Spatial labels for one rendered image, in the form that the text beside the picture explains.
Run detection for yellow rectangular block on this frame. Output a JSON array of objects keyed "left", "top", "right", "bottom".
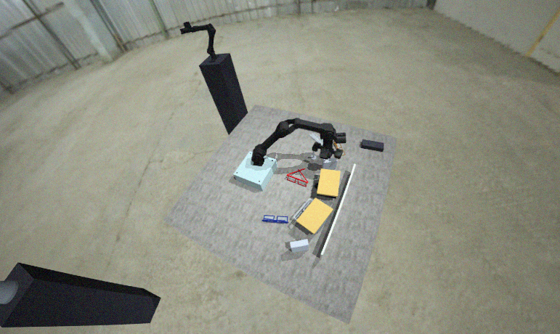
[{"left": 297, "top": 198, "right": 333, "bottom": 235}]

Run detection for blue glasses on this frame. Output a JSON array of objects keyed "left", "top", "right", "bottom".
[{"left": 261, "top": 215, "right": 288, "bottom": 224}]

